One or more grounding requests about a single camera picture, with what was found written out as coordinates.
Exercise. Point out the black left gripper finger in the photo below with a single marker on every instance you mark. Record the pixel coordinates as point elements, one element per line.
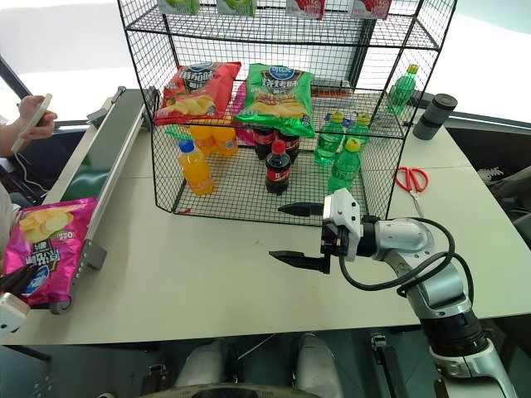
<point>18,275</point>

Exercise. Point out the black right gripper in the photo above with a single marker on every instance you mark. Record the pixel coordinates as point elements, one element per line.
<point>334,240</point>

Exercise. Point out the magenta potato chips bag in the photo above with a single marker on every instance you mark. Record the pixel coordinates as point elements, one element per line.
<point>50,244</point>

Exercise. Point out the white smartphone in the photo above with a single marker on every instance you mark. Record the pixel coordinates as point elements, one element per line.
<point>30,126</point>

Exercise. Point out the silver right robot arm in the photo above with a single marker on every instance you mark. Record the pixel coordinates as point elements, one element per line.
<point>439,290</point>

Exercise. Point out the person's bare forearm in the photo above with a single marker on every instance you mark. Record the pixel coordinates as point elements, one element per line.
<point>9,139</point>

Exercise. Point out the grey conveyor belt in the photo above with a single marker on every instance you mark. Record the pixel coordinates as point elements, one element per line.
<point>103,137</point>

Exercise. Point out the person's bare hand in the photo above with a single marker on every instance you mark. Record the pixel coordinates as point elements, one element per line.
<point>39,124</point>

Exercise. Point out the cola bottle red cap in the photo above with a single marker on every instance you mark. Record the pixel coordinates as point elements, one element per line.
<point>277,172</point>
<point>290,145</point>
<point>263,141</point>

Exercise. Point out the green soda bottle yellow cap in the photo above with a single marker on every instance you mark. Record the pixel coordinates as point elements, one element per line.
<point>328,143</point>
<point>360,130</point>
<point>343,170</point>
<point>402,89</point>

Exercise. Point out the pink snack bag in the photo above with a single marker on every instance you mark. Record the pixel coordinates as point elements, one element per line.
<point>245,137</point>

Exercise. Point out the orange soda bottle blue cap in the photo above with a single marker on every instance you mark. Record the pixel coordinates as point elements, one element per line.
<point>196,170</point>

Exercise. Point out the silver rounded robot leg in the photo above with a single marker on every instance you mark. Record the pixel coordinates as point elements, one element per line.
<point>317,365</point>
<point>203,365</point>

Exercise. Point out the green potato chips bag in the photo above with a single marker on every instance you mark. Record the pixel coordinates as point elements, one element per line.
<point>278,93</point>

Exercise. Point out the dark grey cylindrical flask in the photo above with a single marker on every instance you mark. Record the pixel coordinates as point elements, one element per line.
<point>433,116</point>

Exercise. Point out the red potato chips bag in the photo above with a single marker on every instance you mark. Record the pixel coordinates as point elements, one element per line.
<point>195,89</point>

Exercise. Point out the red drink carton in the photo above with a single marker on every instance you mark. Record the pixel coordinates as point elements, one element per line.
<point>371,6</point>
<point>305,7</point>

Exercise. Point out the green drink carton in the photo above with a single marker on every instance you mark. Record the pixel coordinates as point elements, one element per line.
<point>236,6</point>
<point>178,5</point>

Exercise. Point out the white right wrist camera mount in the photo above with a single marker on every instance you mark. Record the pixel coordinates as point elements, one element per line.
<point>342,209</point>

